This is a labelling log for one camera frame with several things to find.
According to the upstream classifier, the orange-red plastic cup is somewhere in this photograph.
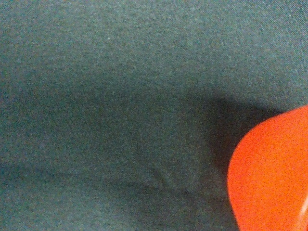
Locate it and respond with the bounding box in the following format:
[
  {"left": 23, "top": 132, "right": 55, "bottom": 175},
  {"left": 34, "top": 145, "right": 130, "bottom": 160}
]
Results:
[{"left": 227, "top": 106, "right": 308, "bottom": 231}]

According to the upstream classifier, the black tablecloth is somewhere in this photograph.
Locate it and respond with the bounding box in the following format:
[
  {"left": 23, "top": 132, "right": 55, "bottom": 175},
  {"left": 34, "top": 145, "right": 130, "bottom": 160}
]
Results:
[{"left": 0, "top": 0, "right": 308, "bottom": 231}]

